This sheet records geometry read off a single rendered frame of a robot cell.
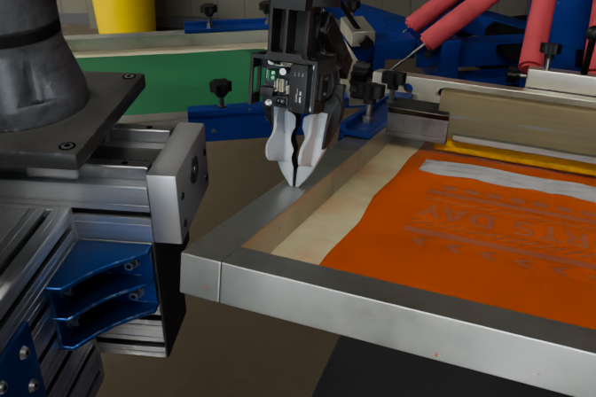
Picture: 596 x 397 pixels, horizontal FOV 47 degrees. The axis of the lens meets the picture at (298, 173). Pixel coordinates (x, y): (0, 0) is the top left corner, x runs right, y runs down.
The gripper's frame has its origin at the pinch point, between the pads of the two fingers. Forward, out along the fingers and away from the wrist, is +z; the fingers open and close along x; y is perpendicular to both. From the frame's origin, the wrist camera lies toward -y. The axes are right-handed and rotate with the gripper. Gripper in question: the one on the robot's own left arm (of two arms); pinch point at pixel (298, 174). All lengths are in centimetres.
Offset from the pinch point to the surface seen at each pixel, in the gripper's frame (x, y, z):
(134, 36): -80, -90, 0
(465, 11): 4, -96, -15
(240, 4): -191, -395, 10
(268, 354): -42, -108, 97
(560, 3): 25, -109, -18
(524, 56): 20, -80, -8
